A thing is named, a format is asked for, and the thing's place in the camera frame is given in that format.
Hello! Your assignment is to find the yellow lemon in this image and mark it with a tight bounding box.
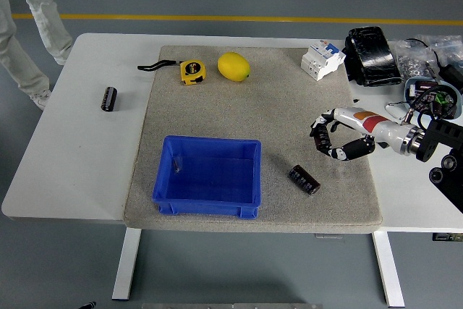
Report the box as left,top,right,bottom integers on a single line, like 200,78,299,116
217,51,251,82

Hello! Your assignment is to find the silver wire ring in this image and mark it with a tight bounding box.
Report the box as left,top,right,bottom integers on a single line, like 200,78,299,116
385,101,412,124

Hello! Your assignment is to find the large dark battery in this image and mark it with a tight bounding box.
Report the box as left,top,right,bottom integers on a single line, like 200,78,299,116
414,92,437,111
414,80,438,95

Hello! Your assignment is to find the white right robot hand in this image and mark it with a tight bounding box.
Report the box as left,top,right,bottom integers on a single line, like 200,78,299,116
310,106,413,163

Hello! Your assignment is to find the black table control panel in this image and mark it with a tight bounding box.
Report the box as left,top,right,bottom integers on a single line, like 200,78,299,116
432,232,463,242

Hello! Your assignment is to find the grey-brown table mat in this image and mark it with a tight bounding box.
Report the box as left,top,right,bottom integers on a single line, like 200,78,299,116
122,45,383,234

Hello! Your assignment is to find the black power adapter with cord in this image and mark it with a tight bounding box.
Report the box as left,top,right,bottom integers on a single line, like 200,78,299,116
404,37,463,89

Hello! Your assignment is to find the person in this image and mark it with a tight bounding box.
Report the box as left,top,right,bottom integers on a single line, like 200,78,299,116
0,0,75,111

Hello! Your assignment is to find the clear bag of nuts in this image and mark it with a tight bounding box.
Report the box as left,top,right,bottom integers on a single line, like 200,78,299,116
393,39,437,79

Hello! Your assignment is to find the black cylindrical battery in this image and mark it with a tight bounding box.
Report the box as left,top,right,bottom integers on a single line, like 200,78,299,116
288,164,322,197
100,85,119,112
313,124,333,153

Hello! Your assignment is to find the yellow tape measure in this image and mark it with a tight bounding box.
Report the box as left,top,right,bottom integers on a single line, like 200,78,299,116
137,58,207,87

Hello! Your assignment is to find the light blue bowl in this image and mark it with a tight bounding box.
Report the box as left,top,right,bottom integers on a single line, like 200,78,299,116
404,76,463,122

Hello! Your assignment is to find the blue plastic box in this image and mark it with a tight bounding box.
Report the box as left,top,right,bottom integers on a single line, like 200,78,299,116
151,135,263,220

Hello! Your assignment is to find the white circuit breaker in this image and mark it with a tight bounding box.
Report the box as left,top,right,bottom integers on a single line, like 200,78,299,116
300,40,347,81

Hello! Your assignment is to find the white table leg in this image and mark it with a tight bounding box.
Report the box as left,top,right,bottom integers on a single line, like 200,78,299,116
111,229,142,302
372,231,406,308

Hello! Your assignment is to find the black wrapped case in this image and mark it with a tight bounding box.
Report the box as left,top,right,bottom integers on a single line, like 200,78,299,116
343,26,403,88

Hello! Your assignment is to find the clear bag of hardware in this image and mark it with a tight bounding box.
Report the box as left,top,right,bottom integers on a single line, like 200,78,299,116
415,35,463,67

